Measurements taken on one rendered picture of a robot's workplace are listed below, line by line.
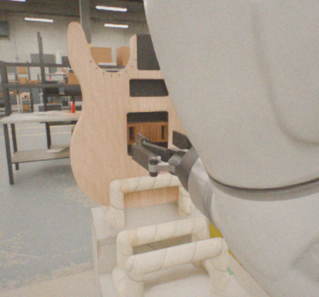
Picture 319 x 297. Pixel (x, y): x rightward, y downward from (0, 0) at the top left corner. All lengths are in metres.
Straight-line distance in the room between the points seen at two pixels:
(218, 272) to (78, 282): 0.37
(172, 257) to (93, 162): 0.26
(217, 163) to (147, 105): 0.45
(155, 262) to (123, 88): 0.35
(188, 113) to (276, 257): 0.10
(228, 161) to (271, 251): 0.06
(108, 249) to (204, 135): 0.50
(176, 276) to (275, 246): 0.47
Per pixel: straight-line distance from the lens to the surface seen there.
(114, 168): 0.61
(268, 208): 0.17
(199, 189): 0.29
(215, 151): 0.16
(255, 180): 0.16
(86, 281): 0.79
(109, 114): 0.59
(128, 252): 0.58
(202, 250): 0.53
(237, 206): 0.18
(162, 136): 0.64
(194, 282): 0.63
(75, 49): 0.58
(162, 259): 0.51
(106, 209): 0.65
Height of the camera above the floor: 1.43
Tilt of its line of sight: 12 degrees down
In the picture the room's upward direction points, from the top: straight up
